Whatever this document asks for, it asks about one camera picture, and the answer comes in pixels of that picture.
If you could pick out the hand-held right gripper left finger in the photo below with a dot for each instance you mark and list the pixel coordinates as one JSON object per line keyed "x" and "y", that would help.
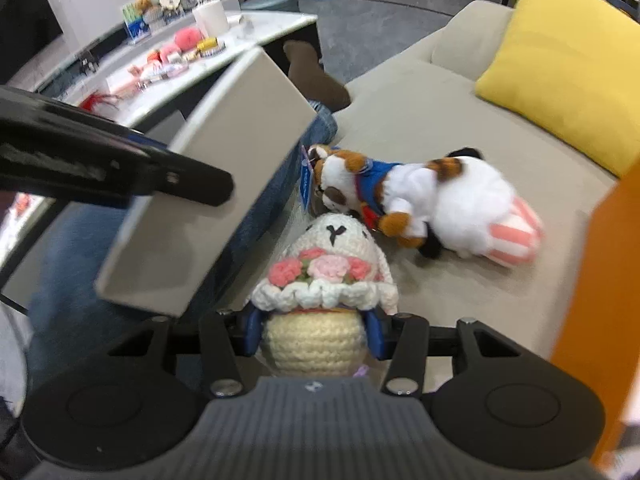
{"x": 250, "y": 332}

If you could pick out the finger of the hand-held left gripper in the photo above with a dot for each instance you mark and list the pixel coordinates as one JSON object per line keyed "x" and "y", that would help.
{"x": 192, "y": 177}

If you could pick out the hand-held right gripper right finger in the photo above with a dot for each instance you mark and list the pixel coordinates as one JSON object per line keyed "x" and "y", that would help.
{"x": 376, "y": 332}

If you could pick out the crochet rabbit doll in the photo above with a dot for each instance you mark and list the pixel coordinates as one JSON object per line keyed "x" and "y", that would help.
{"x": 310, "y": 340}

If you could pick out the white box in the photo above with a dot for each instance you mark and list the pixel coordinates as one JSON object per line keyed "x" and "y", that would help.
{"x": 240, "y": 120}

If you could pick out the orange storage box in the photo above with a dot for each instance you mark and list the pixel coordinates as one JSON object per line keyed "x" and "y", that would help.
{"x": 610, "y": 310}

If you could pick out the red feather toy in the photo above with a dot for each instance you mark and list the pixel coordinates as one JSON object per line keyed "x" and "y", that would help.
{"x": 100, "y": 100}

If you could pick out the red pink toy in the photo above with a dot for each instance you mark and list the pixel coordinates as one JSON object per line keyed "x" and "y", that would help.
{"x": 165, "y": 54}

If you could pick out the yellow small toy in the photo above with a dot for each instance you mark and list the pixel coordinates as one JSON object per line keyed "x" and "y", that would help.
{"x": 211, "y": 47}

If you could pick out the pink plush ball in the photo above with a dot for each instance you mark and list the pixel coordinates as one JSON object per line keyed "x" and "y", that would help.
{"x": 187, "y": 39}

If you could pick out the person's blue jeans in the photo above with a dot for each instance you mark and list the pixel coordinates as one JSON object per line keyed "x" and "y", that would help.
{"x": 65, "y": 260}

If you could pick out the calico cat plush toy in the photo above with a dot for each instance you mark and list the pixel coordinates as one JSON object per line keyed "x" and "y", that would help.
{"x": 460, "y": 200}

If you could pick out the brown slipper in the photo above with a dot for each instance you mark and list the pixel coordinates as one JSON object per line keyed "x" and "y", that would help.
{"x": 315, "y": 77}

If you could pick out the white cylinder cup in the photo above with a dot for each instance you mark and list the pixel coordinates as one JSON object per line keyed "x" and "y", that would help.
{"x": 211, "y": 19}

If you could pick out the blue green display box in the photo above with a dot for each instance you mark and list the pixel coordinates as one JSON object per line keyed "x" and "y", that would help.
{"x": 136, "y": 24}

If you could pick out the white marble coffee table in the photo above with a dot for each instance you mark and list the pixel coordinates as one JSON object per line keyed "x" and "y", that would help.
{"x": 265, "y": 22}

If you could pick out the round grey stool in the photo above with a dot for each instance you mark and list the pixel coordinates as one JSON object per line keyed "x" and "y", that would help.
{"x": 270, "y": 1}

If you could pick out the black television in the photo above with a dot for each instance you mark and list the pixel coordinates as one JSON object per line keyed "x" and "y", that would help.
{"x": 25, "y": 25}

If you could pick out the beige sofa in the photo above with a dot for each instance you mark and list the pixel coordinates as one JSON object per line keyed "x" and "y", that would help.
{"x": 425, "y": 110}

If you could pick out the yellow pillow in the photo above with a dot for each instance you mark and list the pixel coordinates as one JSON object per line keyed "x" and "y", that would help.
{"x": 560, "y": 60}

